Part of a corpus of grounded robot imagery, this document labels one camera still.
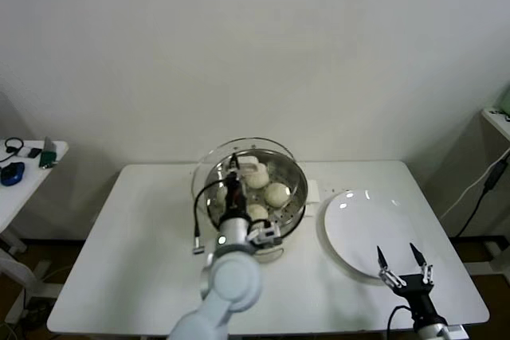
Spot white power cable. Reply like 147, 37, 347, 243
440, 148, 510, 220

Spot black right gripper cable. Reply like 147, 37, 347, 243
388, 304, 415, 340

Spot white round plate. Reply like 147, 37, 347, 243
316, 189, 425, 286

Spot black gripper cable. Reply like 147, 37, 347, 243
193, 178, 232, 256
388, 304, 415, 340

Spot white curved floor base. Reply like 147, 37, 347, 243
0, 254, 37, 290

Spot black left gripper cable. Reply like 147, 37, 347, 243
193, 178, 232, 256

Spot black power cable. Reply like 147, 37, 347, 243
456, 190, 489, 238

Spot cream electric cooker base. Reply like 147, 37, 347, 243
210, 179, 322, 264

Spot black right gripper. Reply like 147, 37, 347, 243
375, 241, 438, 323

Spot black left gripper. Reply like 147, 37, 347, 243
222, 151, 251, 224

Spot white shelf table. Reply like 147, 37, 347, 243
480, 107, 510, 158

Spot black floor cable bundle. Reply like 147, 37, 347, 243
22, 295, 53, 323

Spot black power adapter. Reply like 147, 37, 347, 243
481, 162, 505, 194

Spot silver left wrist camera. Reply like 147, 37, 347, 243
245, 219, 282, 247

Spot blue computer mouse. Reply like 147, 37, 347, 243
0, 160, 26, 187

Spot stainless steel steamer basket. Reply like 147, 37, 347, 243
205, 148, 310, 245

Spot green circuit board box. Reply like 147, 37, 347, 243
37, 135, 61, 169

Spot black headphones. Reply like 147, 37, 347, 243
0, 136, 24, 162

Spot glass lid with cream handle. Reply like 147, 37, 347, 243
190, 137, 310, 237

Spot white side table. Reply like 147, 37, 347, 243
0, 139, 69, 256

